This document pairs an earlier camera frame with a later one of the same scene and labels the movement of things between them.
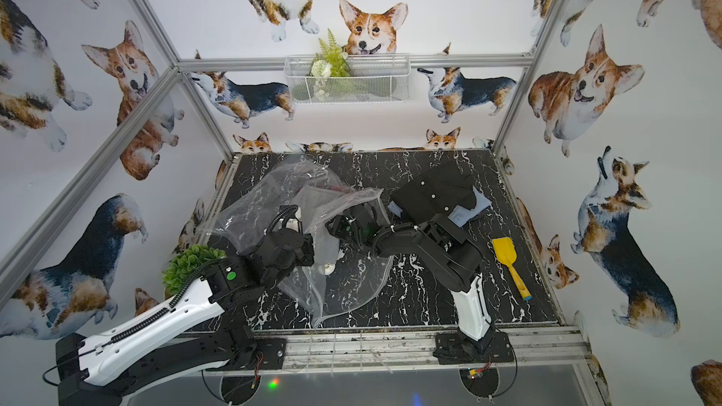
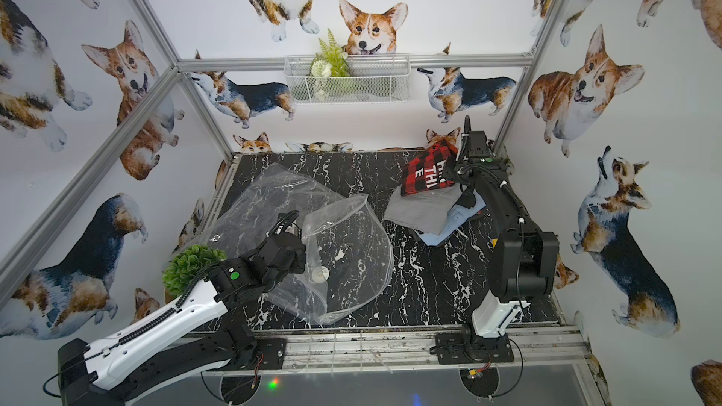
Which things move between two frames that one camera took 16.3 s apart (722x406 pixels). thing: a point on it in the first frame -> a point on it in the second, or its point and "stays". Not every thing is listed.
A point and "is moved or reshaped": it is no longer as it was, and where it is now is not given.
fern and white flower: x=329 y=68 stays
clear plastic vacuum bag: x=243 y=216 is moved or reshaped
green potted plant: x=184 y=264 stays
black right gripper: x=337 y=226 -> x=447 y=167
